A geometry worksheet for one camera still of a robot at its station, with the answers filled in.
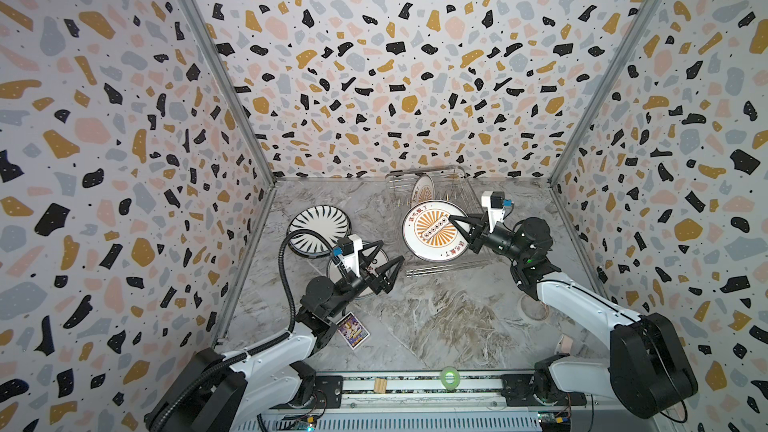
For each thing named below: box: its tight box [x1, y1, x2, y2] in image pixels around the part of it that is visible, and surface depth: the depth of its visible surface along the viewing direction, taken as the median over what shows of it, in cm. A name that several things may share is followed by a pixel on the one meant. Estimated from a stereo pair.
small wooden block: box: [374, 378, 388, 394], surface depth 76 cm
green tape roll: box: [440, 366, 460, 391], surface depth 78 cm
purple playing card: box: [335, 311, 371, 350], surface depth 84 cm
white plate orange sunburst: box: [402, 200, 470, 263], surface depth 78 cm
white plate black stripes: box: [286, 204, 352, 258], surface depth 108 cm
